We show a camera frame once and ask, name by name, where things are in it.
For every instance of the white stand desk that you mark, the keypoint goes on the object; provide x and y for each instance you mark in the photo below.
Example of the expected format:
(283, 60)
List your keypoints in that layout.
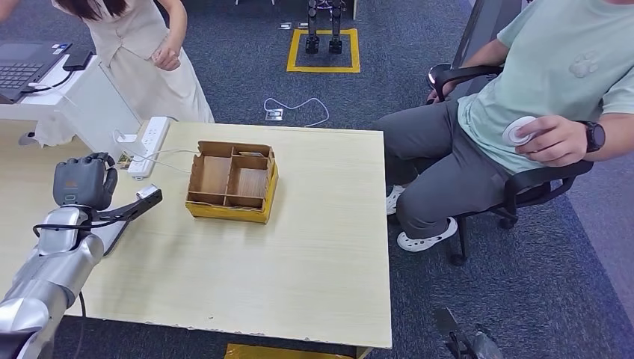
(94, 114)

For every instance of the white round remote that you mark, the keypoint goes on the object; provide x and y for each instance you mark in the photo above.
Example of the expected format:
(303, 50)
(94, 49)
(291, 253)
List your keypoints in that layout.
(515, 133)

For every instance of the black power adapter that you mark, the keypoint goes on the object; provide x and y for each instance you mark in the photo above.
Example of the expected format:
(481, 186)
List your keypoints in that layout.
(77, 60)

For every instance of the wooden organizer box yellow base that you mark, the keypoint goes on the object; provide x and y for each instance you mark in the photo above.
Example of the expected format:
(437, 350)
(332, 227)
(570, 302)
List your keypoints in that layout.
(250, 183)

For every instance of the small printed sticker card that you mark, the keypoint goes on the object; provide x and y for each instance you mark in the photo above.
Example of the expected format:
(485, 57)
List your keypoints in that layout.
(124, 161)

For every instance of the standing person's left hand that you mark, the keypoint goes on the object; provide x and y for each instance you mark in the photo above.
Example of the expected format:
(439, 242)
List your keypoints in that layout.
(167, 57)

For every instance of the seated person's right hand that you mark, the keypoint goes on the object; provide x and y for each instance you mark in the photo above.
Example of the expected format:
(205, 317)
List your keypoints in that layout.
(443, 90)

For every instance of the metal floor socket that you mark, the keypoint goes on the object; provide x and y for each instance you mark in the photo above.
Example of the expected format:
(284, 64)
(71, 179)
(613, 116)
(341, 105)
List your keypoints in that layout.
(274, 115)

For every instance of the seated person's left hand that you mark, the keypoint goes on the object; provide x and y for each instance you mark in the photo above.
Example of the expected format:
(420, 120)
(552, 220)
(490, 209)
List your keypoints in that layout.
(557, 141)

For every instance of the black left wrist camera bracket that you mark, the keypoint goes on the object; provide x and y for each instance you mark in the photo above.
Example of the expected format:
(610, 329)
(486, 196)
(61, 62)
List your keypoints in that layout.
(133, 208)

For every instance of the black right wrist camera bracket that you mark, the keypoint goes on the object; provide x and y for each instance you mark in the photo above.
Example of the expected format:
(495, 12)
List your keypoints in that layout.
(448, 324)

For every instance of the standing person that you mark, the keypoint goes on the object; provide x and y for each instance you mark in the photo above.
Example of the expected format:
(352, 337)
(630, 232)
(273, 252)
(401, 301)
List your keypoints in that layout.
(138, 79)

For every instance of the yellow floor tape square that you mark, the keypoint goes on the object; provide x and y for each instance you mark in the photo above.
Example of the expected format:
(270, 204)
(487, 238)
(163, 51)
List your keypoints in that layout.
(323, 68)

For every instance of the black wristwatch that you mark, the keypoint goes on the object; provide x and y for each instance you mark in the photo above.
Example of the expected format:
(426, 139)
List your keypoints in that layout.
(594, 136)

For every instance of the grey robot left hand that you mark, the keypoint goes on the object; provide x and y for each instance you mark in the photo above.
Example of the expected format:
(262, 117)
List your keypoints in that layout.
(81, 183)

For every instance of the seated person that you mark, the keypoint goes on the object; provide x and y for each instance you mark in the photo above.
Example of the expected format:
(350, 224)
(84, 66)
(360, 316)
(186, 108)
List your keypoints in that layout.
(545, 64)

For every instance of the black office chair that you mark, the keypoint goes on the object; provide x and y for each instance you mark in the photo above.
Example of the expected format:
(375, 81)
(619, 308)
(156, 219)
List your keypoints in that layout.
(525, 183)

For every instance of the dark laptop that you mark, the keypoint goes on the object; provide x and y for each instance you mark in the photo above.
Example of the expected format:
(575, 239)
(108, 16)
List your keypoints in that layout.
(20, 69)

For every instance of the white plastic bag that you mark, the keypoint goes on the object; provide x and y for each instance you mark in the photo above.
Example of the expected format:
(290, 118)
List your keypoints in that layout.
(54, 134)

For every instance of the yellow cardboard piece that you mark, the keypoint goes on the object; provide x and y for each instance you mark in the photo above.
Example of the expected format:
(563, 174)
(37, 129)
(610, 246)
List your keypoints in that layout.
(277, 353)

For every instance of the white shoe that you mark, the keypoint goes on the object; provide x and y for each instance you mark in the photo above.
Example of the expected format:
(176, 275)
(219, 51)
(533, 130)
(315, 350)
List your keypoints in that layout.
(426, 242)
(394, 198)

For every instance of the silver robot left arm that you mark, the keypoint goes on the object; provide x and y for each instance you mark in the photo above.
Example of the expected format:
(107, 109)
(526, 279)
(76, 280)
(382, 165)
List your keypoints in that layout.
(49, 277)

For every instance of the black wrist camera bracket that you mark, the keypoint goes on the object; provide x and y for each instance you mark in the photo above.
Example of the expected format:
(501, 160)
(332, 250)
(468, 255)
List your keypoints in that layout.
(133, 208)
(448, 324)

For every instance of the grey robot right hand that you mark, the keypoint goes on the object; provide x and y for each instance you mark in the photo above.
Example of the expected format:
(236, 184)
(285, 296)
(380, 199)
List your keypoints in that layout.
(485, 349)

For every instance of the white power strip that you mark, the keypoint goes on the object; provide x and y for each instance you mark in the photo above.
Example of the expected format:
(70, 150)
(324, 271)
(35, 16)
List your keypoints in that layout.
(153, 136)

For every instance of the white charger plug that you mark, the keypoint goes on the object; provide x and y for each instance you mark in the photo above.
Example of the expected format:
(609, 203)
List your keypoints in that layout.
(131, 143)

